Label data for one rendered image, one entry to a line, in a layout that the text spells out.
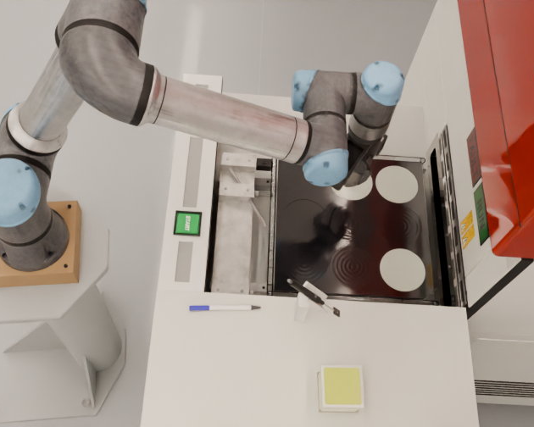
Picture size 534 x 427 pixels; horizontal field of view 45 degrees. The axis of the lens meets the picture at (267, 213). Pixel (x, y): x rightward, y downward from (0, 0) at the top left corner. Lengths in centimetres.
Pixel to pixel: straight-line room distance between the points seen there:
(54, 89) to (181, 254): 41
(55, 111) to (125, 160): 137
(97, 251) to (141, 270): 87
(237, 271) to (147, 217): 109
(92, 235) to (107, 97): 61
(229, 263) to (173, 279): 15
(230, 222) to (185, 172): 15
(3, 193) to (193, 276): 39
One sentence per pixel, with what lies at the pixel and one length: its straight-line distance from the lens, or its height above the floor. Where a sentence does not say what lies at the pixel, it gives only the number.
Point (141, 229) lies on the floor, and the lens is 243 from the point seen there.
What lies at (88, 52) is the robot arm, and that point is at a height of 146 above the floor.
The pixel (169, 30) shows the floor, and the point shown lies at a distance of 298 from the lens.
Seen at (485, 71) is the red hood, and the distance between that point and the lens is 124.
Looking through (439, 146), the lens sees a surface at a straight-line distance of 157.
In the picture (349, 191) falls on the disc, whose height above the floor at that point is 90.
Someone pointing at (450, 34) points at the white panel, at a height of 106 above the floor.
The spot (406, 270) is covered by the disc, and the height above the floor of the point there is 90.
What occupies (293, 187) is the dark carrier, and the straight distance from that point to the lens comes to 148.
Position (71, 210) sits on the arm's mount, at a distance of 150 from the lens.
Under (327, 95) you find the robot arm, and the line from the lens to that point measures 112.
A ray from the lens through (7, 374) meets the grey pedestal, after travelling 232.
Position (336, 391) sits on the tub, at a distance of 118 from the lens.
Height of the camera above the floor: 217
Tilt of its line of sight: 62 degrees down
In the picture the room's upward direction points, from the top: 9 degrees clockwise
